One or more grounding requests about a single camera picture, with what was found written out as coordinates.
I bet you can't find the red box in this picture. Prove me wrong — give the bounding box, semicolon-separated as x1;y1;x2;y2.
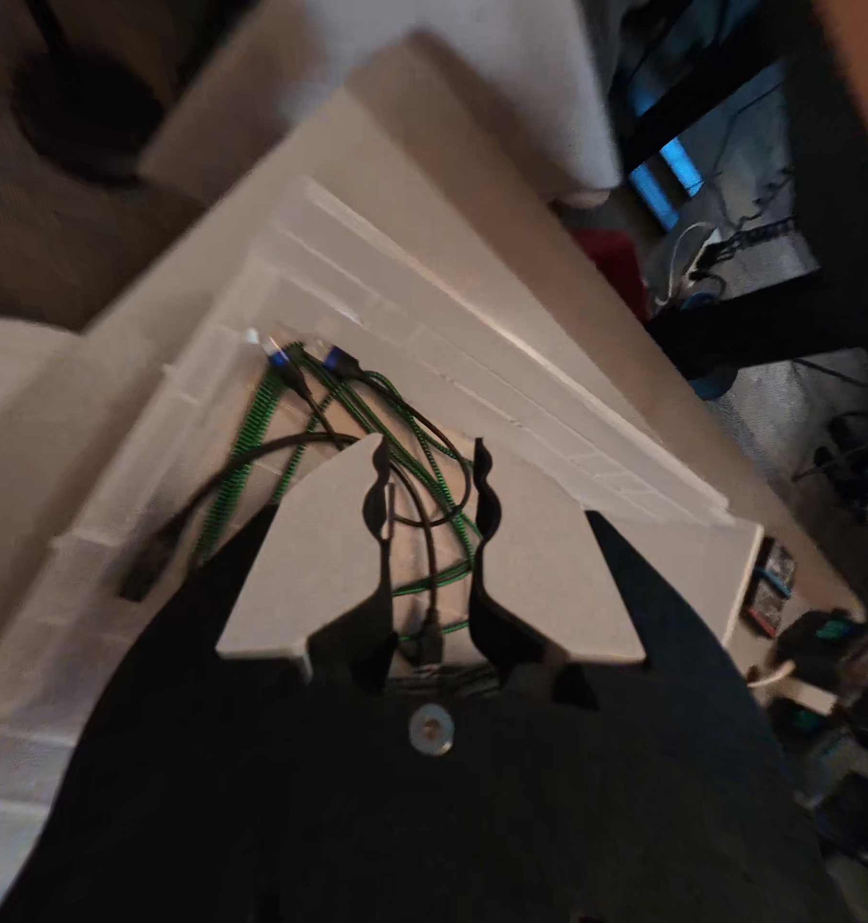
574;229;651;322

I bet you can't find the green braided usb cable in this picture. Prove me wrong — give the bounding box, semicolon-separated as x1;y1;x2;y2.
192;345;478;643

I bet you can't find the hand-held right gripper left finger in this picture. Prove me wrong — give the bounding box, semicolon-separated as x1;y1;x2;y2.
216;433;400;695

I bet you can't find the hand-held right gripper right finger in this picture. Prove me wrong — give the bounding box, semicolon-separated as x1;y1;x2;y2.
468;436;648;687

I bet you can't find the clear plastic bin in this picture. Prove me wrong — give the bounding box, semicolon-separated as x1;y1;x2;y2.
0;173;767;910

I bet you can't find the black desk frame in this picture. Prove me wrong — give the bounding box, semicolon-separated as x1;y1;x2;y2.
621;0;868;376

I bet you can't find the white sneaker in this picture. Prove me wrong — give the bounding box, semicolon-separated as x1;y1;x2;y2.
654;222;730;307

